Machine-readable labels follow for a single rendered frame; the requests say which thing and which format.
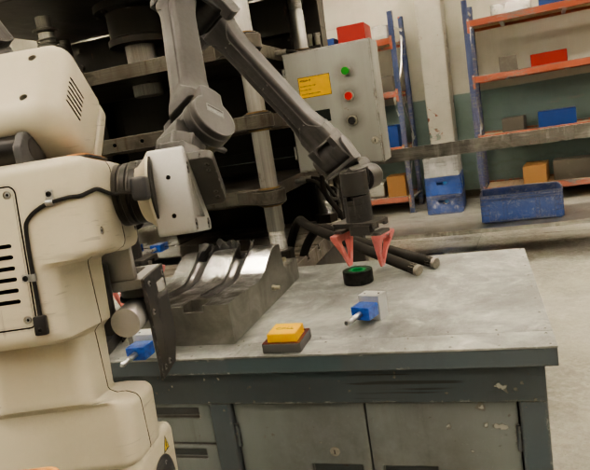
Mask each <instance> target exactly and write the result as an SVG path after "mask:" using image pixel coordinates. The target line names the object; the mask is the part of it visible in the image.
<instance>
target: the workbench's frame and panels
mask: <svg viewBox="0 0 590 470"><path fill-rule="evenodd" d="M110 365H111V370H112V376H113V382H119V381H126V380H145V381H147V382H149V383H150V384H151V386H152V389H153V395H154V400H155V406H156V412H157V417H158V422H167V423H168V424H169V425H170V427H171V429H172V438H173V444H174V449H175V455H176V462H177V467H178V470H554V464H553V452H552V442H551V431H550V421H549V409H548V396H547V386H546V375H545V367H546V366H559V362H558V350H557V348H545V349H518V350H490V351H462V352H408V353H381V354H353V355H326V356H297V357H269V358H242V359H214V360H187V361H175V363H174V364H173V366H172V368H171V370H170V371H169V373H168V375H167V376H166V378H165V379H162V378H161V377H160V372H159V367H158V362H132V363H128V364H127V365H126V366H125V367H120V363H110Z"/></svg>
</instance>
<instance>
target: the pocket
mask: <svg viewBox="0 0 590 470"><path fill-rule="evenodd" d="M210 300H211V298H209V299H195V300H190V301H188V302H187V303H186V304H185V305H184V306H183V309H184V313H192V312H203V308H202V305H203V304H206V303H207V302H209V301H210Z"/></svg>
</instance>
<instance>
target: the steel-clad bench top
mask: <svg viewBox="0 0 590 470"><path fill-rule="evenodd" d="M433 257H436V258H439V260H440V264H439V266H438V268H436V269H434V268H430V267H427V266H423V265H421V266H422V267H423V271H422V273H421V274H420V275H419V276H416V275H413V274H411V273H409V272H406V271H404V270H400V269H397V268H395V267H393V266H391V265H388V264H386V263H385V266H383V267H380V265H379V262H378V260H370V261H359V262H353V264H352V266H350V267H354V266H370V267H372V269H373V275H374V281H373V282H372V283H369V284H366V285H361V286H346V285H344V280H343V273H342V271H343V270H344V269H346V268H350V267H349V266H348V264H347V263H336V264H325V265H314V266H303V267H298V272H299V278H298V279H297V280H296V281H295V282H294V283H293V284H292V285H291V286H290V287H289V289H288V290H287V291H286V292H285V293H284V294H283V295H282V296H281V297H280V298H279V299H278V300H277V301H276V302H275V303H274V304H273V305H272V306H271V307H270V308H269V309H268V310H267V311H266V312H265V313H264V314H263V315H262V316H261V318H260V319H259V320H258V321H257V322H256V323H255V324H254V325H253V326H252V327H251V328H250V329H249V330H248V331H247V332H246V333H245V334H244V335H243V336H242V337H241V338H240V339H239V340H238V341H237V342H236V343H235V344H218V345H196V346H176V361H187V360H214V359H242V358H269V357H297V356H326V355H353V354H381V353H435V352H462V351H490V350H518V349H545V348H558V345H557V342H556V338H555V335H554V332H553V329H552V327H551V324H550V321H549V318H548V316H547V313H546V310H545V307H544V305H543V302H542V297H541V294H540V292H539V289H538V286H537V284H536V281H535V278H534V275H533V272H532V269H531V267H530V264H529V262H528V257H527V254H526V251H525V248H515V249H504V250H493V251H482V252H470V253H459V254H448V255H437V256H433ZM419 265H420V264H419ZM365 290H367V291H386V298H387V304H388V312H389V315H388V316H386V317H385V318H384V319H382V320H381V321H379V320H371V321H363V320H356V321H355V322H354V323H352V324H351V325H349V326H345V324H344V322H345V321H346V320H348V319H349V318H350V317H351V316H352V315H351V307H352V306H354V305H355V304H357V303H358V302H359V300H358V295H360V294H361V293H362V292H364V291H365ZM293 323H303V326H304V328H309V329H310V334H311V338H310V340H309V342H308V343H307V345H306V346H305V348H304V349H303V351H302V352H288V353H263V349H262V344H263V342H264V341H265V340H266V339H267V338H268V337H267V334H268V332H269V331H270V330H271V329H272V328H273V327H274V325H276V324H293ZM129 346H130V344H129V339H128V338H126V339H125V341H124V342H122V341H120V342H119V343H118V345H117V346H116V347H115V349H114V350H113V351H112V352H111V354H110V355H109V359H110V363H121V362H122V361H124V360H125V359H126V358H127V354H126V348H127V347H129Z"/></svg>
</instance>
